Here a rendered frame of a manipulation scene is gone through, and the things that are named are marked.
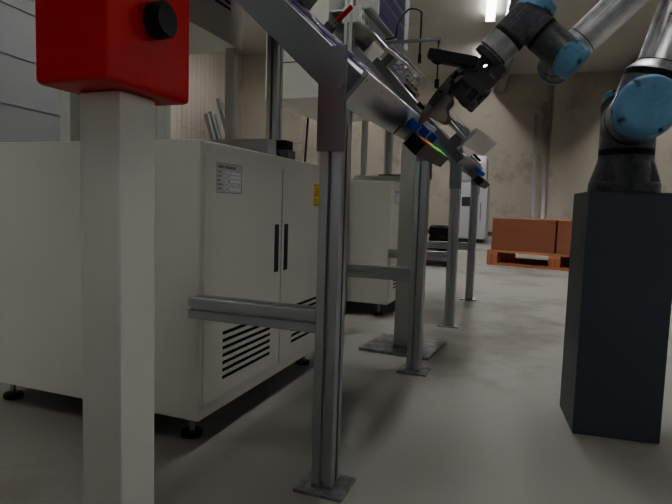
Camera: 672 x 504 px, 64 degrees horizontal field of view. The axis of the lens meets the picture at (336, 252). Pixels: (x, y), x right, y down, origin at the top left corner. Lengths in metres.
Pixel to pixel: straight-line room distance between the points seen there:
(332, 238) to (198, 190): 0.31
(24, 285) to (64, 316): 0.13
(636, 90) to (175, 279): 0.97
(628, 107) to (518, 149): 10.32
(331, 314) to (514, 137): 10.74
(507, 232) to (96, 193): 4.69
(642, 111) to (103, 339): 1.03
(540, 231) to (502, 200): 6.36
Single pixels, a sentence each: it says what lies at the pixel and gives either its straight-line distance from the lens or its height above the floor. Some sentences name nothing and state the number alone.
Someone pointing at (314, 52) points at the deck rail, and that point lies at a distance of 0.99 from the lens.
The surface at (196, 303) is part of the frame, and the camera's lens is 1.04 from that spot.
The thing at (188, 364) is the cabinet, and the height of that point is 0.18.
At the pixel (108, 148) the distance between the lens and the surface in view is 0.66.
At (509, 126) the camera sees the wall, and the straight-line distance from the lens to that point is 11.57.
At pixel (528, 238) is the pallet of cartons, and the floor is 0.27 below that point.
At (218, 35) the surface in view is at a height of 1.01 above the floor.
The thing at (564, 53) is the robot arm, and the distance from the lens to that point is 1.27.
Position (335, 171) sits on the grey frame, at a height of 0.56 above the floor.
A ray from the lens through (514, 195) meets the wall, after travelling 11.46.
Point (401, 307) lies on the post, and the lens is 1.91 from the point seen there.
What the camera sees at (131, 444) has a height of 0.21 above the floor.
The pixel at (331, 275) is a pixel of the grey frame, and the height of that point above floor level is 0.38.
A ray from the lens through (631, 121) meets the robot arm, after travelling 1.22.
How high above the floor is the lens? 0.50
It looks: 5 degrees down
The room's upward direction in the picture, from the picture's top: 2 degrees clockwise
